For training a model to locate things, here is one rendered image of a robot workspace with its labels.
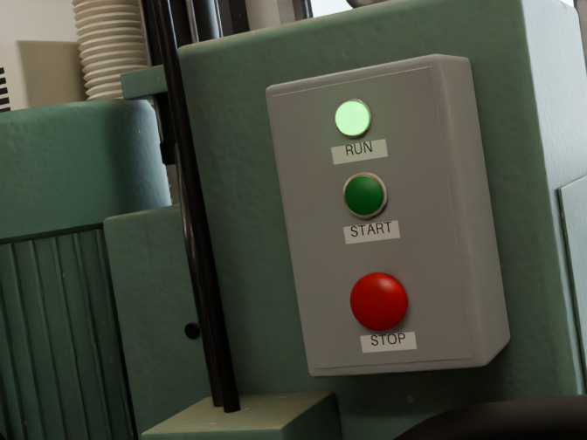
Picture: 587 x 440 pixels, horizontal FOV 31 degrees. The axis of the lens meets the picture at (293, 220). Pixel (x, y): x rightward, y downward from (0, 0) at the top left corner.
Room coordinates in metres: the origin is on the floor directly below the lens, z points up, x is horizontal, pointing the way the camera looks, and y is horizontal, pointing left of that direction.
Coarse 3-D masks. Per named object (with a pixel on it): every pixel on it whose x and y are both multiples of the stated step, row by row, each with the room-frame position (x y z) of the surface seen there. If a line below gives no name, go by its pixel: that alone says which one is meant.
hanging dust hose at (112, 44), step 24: (96, 0) 2.32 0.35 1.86; (120, 0) 2.33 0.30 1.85; (96, 24) 2.32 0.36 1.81; (120, 24) 2.33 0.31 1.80; (96, 48) 2.32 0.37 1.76; (120, 48) 2.33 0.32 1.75; (144, 48) 2.39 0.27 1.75; (96, 72) 2.33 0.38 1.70; (120, 72) 2.33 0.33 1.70; (96, 96) 2.33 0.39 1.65; (120, 96) 2.33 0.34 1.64
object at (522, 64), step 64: (448, 0) 0.58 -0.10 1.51; (512, 0) 0.56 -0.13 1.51; (192, 64) 0.64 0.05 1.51; (256, 64) 0.63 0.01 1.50; (320, 64) 0.61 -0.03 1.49; (512, 64) 0.56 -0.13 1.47; (576, 64) 0.72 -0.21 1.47; (192, 128) 0.65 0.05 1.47; (256, 128) 0.63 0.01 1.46; (512, 128) 0.57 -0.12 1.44; (576, 128) 0.68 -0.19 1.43; (256, 192) 0.63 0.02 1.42; (512, 192) 0.57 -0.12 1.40; (576, 192) 0.63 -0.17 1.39; (256, 256) 0.64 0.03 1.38; (512, 256) 0.57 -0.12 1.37; (576, 256) 0.60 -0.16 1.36; (256, 320) 0.64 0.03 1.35; (512, 320) 0.57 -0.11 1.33; (576, 320) 0.59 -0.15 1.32; (256, 384) 0.64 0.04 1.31; (320, 384) 0.62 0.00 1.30; (384, 384) 0.61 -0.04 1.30; (448, 384) 0.59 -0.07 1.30; (512, 384) 0.58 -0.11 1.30; (576, 384) 0.57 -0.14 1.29
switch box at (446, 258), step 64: (384, 64) 0.53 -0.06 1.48; (448, 64) 0.53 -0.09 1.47; (320, 128) 0.55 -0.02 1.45; (384, 128) 0.53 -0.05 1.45; (448, 128) 0.52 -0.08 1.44; (320, 192) 0.55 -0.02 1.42; (448, 192) 0.52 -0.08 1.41; (320, 256) 0.55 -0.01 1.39; (384, 256) 0.54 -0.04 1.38; (448, 256) 0.52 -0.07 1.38; (320, 320) 0.55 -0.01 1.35; (448, 320) 0.52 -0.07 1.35
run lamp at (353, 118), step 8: (344, 104) 0.53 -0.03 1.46; (352, 104) 0.53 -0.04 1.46; (360, 104) 0.53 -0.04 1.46; (336, 112) 0.54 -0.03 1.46; (344, 112) 0.53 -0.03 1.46; (352, 112) 0.53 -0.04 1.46; (360, 112) 0.53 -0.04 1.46; (368, 112) 0.53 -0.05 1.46; (336, 120) 0.54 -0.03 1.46; (344, 120) 0.53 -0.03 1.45; (352, 120) 0.53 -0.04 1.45; (360, 120) 0.53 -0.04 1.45; (368, 120) 0.53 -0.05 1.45; (344, 128) 0.53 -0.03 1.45; (352, 128) 0.53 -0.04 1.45; (360, 128) 0.53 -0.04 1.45; (368, 128) 0.53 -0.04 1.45; (352, 136) 0.54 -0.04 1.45
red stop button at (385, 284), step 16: (352, 288) 0.54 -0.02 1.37; (368, 288) 0.53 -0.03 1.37; (384, 288) 0.53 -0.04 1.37; (400, 288) 0.53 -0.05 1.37; (352, 304) 0.54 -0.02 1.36; (368, 304) 0.53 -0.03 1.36; (384, 304) 0.53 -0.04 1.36; (400, 304) 0.52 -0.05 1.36; (368, 320) 0.53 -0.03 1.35; (384, 320) 0.53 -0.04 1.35; (400, 320) 0.53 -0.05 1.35
